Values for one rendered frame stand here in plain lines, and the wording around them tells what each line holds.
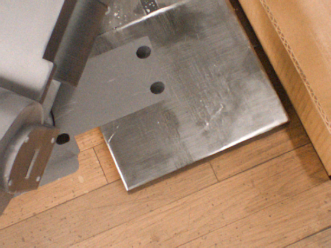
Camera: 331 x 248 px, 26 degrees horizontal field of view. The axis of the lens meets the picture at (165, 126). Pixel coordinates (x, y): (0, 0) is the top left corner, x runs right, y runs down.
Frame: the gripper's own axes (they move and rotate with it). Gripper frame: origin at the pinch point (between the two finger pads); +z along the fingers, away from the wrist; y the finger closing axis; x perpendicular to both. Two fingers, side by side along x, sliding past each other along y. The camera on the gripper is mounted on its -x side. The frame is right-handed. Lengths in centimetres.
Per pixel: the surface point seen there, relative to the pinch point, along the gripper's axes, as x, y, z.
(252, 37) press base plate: -24.1, -2.4, 11.0
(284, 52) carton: -24.4, -4.2, 3.4
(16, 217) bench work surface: 4.3, -9.7, 8.3
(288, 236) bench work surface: -18.5, -20.4, 2.8
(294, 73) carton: -24.4, -6.3, 2.8
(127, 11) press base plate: -13.7, 4.6, 14.5
